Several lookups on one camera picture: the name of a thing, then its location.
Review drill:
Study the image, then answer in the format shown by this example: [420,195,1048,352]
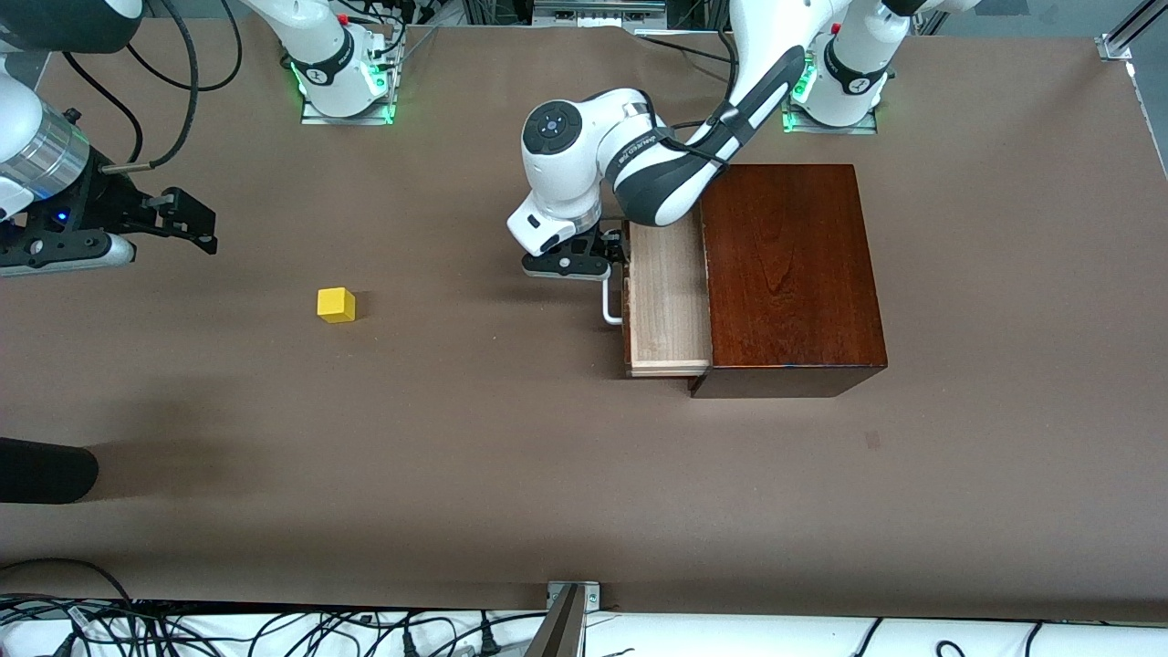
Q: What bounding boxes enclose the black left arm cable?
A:
[655,27,742,171]

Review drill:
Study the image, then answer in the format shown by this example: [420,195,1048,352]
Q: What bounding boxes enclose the metal rack device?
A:
[532,0,669,28]

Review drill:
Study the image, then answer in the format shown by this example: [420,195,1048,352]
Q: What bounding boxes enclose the black cable on table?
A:
[634,32,735,65]

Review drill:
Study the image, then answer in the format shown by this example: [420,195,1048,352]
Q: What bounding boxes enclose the aluminium frame profile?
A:
[1095,0,1168,62]

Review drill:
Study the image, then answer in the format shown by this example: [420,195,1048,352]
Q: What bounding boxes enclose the grey metal pole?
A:
[524,584,587,657]

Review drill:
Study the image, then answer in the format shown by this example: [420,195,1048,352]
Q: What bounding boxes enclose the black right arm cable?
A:
[99,0,202,176]

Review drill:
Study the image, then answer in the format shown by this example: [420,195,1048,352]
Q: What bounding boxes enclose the black cable loop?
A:
[0,558,140,657]

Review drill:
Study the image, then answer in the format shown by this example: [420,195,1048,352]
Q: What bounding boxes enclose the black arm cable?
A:
[99,0,202,176]
[655,27,742,171]

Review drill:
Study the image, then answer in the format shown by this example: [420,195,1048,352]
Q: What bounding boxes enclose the small metal bracket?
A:
[546,580,601,610]

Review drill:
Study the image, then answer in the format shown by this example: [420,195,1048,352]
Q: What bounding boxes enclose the dark brown wooden cabinet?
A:
[689,164,888,399]

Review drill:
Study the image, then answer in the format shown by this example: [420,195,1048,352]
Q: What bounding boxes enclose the black cylinder object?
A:
[0,437,99,505]

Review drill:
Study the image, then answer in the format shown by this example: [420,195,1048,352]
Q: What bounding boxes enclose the light wood drawer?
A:
[622,222,714,378]

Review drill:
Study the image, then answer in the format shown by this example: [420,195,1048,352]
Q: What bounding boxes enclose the brown table cover sheet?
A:
[0,23,1168,623]

